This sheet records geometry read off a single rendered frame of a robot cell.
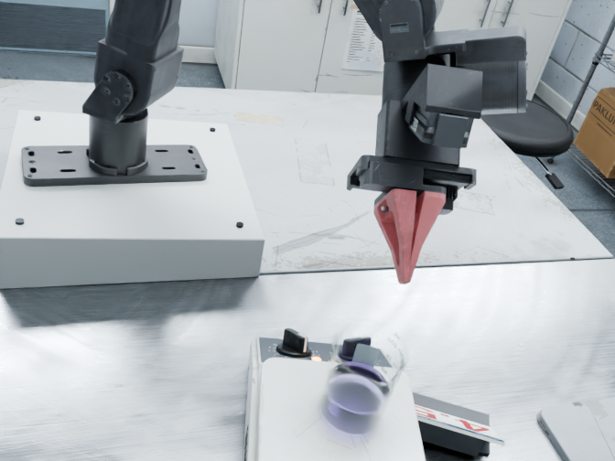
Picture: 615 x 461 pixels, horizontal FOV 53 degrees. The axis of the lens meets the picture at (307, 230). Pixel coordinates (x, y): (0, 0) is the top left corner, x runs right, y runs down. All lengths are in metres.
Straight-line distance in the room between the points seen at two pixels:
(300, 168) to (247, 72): 2.08
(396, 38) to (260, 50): 2.40
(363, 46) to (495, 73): 2.51
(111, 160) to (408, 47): 0.35
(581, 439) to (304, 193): 0.45
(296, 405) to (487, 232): 0.48
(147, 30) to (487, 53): 0.31
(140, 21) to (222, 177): 0.22
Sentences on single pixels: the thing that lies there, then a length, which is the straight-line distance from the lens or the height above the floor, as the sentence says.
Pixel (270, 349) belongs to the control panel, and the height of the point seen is 0.95.
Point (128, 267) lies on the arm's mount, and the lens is 0.67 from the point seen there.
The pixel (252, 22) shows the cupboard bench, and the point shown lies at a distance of 2.88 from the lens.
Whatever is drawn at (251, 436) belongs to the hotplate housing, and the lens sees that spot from 0.49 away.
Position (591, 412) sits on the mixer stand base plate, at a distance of 0.69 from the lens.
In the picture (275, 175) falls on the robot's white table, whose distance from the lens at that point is 0.88.
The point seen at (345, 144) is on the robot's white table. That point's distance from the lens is 1.00.
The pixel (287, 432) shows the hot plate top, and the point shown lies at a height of 0.99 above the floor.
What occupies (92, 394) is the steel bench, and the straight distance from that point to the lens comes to 0.59.
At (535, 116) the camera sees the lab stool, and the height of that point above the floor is 0.64.
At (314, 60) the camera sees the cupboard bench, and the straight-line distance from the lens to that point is 3.02.
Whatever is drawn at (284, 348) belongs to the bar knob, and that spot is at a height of 0.95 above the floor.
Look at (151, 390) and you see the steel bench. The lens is 0.59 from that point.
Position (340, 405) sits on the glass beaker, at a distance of 0.45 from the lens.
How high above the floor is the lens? 1.36
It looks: 36 degrees down
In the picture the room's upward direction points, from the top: 12 degrees clockwise
